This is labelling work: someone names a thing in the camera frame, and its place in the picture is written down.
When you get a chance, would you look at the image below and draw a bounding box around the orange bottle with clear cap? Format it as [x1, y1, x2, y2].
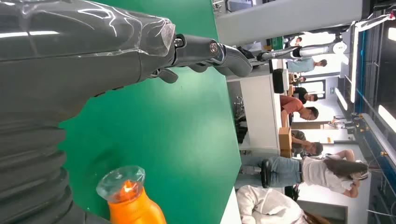
[96, 165, 168, 224]

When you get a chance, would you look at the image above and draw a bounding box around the green table mat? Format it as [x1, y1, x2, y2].
[58, 0, 242, 224]

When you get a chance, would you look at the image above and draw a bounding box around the white counter cabinet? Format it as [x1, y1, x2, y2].
[226, 73, 282, 156]

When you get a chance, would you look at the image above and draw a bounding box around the black bag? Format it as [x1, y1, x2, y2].
[272, 68, 285, 94]

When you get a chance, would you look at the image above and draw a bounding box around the person leaning over counter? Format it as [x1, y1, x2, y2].
[279, 95, 319, 128]

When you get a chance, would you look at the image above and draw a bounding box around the distant person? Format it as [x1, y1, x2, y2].
[287, 57, 328, 74]

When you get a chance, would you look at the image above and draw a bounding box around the large cardboard box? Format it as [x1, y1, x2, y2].
[278, 127, 293, 151]

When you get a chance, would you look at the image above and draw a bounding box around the white desk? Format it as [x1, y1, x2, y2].
[219, 187, 242, 224]

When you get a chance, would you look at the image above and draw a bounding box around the person behind counter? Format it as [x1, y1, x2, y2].
[292, 87, 319, 105]

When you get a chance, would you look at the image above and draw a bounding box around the crouching person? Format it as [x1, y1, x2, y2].
[290, 130, 324, 159]

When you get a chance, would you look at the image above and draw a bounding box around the seated person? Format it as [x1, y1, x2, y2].
[236, 185, 332, 224]

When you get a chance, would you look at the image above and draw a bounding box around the standing person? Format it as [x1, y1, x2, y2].
[240, 149, 369, 199]

